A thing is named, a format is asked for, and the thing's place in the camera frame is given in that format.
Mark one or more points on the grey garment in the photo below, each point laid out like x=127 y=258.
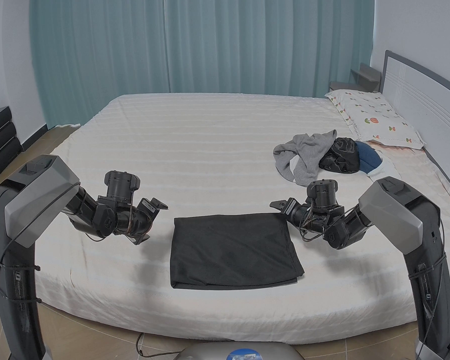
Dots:
x=307 y=156

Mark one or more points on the bed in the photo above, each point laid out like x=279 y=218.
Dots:
x=210 y=144

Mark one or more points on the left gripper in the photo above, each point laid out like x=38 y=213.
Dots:
x=138 y=223

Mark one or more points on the white printed pillow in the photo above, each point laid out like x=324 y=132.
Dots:
x=375 y=120

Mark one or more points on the black T-shirt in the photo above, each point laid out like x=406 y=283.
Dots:
x=232 y=249

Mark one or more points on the blue-green curtain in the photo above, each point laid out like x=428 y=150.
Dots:
x=101 y=51
x=270 y=36

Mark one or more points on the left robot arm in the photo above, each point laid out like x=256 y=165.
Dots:
x=37 y=197

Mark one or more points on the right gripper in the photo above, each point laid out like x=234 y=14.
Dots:
x=302 y=218

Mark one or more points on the blue and white garment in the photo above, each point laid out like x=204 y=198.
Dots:
x=369 y=159

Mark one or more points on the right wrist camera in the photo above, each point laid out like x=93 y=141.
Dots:
x=290 y=208

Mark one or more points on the black shiny garment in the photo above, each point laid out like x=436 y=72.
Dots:
x=341 y=156

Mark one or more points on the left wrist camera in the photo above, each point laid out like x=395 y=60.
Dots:
x=149 y=207

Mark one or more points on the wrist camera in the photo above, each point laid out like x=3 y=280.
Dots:
x=290 y=208
x=149 y=207

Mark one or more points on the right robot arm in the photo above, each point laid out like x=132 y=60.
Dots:
x=393 y=208

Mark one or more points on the grey bedside table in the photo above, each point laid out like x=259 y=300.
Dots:
x=360 y=79

